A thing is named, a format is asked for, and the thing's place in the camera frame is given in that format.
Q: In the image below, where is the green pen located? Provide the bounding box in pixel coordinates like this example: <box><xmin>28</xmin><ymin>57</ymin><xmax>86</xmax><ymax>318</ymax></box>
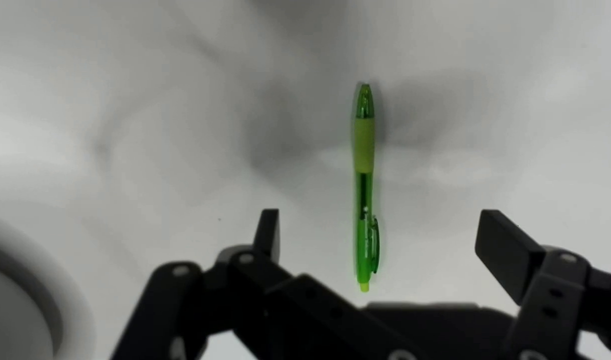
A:
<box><xmin>353</xmin><ymin>83</ymin><xmax>381</xmax><ymax>293</ymax></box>

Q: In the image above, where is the grey bowl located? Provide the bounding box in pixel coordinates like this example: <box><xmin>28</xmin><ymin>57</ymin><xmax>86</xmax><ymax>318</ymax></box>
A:
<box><xmin>0</xmin><ymin>212</ymin><xmax>96</xmax><ymax>360</ymax></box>

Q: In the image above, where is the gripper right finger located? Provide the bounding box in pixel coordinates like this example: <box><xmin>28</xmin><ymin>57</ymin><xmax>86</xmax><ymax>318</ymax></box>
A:
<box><xmin>474</xmin><ymin>209</ymin><xmax>611</xmax><ymax>360</ymax></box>

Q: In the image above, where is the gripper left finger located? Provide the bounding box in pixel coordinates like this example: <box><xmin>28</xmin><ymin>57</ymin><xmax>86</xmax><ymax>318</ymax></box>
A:
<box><xmin>110</xmin><ymin>208</ymin><xmax>420</xmax><ymax>360</ymax></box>

